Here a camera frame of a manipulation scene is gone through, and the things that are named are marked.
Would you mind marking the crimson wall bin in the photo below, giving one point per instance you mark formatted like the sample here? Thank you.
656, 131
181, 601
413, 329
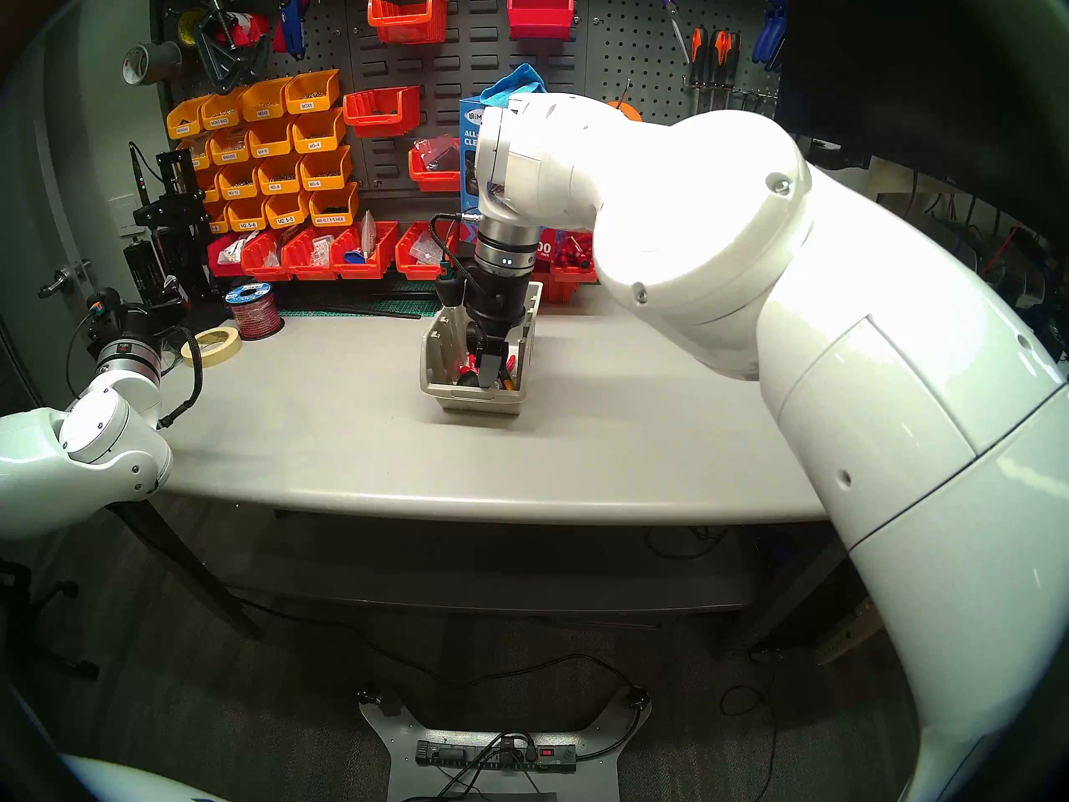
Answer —
540, 17

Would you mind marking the orange bin labelled M3X5X4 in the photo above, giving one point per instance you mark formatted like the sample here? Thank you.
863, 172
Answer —
185, 121

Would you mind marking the red tool with black knobs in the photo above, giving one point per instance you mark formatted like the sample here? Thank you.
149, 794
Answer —
464, 364

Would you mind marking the dark grey C-clamp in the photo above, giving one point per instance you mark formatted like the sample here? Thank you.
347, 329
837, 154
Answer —
213, 61
259, 57

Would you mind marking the orange-red wall bin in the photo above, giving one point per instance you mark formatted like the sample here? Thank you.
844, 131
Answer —
407, 22
434, 180
382, 114

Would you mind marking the green cutting mat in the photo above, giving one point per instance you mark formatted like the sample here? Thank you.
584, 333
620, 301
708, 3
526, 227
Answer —
330, 302

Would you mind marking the black monitor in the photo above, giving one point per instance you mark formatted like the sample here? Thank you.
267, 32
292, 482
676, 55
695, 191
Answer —
919, 57

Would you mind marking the orange bin labelled M4-6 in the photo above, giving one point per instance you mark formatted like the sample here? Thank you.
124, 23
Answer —
269, 142

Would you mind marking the orange black screwdriver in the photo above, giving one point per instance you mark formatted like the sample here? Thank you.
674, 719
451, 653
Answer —
697, 53
732, 57
718, 57

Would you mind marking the blue microfibre cloth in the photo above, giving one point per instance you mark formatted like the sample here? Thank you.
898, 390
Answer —
511, 82

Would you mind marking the black soldering pen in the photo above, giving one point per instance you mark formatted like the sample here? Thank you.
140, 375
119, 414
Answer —
138, 172

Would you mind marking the dark grey pegboard panel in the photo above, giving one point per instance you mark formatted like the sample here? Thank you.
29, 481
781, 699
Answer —
468, 48

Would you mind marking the orange bin labelled M4X4X6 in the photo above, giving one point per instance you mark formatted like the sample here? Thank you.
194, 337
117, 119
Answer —
228, 149

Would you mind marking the beige plastic storage bin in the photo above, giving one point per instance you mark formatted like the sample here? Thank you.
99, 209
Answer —
476, 401

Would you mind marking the orange bin labelled M3X8 BAD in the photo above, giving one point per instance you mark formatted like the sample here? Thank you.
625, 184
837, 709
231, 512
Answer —
223, 113

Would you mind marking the black power strip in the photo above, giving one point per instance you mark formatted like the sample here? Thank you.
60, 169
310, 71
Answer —
497, 756

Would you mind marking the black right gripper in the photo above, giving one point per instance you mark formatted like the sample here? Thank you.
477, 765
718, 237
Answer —
501, 307

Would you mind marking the blue cleaning cloths box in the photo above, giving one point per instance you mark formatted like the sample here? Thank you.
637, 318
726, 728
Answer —
468, 153

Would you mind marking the orange bin labelled M3-12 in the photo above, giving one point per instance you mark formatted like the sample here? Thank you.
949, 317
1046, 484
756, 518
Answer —
236, 184

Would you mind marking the clear bag of parts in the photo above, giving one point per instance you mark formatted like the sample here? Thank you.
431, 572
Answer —
434, 150

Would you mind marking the orange parts bin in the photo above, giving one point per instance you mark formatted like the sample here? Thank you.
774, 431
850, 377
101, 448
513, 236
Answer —
220, 221
213, 188
209, 151

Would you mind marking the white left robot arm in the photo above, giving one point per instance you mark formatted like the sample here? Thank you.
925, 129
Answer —
50, 466

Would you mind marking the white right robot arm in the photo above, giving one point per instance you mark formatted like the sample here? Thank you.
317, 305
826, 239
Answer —
835, 307

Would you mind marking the black tool rack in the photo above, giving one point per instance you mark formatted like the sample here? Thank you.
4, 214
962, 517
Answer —
150, 261

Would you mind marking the orange bin labelled M3-6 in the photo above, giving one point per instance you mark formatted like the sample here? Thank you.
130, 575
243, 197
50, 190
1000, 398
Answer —
324, 173

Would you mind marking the yellow tape roll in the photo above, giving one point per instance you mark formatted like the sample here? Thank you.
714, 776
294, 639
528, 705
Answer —
185, 27

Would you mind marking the orange bin labelled M3X6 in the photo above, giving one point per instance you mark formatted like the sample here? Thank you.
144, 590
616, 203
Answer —
311, 96

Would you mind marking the glass door grey frame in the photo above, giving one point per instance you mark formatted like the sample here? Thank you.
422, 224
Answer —
50, 182

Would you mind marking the orange bin labelled M2.5-6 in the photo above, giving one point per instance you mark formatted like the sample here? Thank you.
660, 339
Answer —
246, 219

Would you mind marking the white plastic parts bag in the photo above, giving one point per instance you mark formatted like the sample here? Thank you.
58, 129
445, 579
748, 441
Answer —
231, 247

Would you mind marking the blue spring clamp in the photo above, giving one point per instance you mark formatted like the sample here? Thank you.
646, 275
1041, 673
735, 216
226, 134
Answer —
772, 23

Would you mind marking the clear bag with leaflet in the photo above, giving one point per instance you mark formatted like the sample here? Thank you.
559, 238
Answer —
367, 230

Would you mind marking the orange bin labelled HEX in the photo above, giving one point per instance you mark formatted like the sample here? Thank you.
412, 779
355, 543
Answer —
332, 209

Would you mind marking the stack of red bins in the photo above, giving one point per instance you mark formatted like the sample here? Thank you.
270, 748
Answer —
564, 291

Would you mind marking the beige masking tape roll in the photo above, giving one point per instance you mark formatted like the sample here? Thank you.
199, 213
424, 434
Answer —
234, 351

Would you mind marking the orange bin labelled M2.5-5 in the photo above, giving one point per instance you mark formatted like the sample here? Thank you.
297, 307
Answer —
286, 214

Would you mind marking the grey duct tape roll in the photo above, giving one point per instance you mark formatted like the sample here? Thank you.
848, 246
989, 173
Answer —
150, 63

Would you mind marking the black press stand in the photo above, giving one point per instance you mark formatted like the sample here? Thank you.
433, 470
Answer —
171, 200

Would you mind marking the clear plastic parts bag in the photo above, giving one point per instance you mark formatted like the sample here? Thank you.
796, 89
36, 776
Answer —
422, 246
321, 249

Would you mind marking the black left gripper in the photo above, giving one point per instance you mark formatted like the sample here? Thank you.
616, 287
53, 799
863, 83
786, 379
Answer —
134, 322

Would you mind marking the dark red shelf bin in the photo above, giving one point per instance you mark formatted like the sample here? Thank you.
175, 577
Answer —
220, 267

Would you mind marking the black table leg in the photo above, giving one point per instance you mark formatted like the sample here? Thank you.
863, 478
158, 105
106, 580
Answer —
192, 575

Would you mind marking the orange bin labelled M3-8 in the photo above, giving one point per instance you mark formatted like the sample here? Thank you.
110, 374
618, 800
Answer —
278, 178

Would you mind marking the orange bin labelled M3-4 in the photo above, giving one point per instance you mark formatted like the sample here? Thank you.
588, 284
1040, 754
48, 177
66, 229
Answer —
317, 135

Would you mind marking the white light switch plate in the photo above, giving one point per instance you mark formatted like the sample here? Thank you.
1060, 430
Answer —
121, 213

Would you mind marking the red tape roll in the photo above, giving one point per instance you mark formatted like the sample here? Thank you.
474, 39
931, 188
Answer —
246, 27

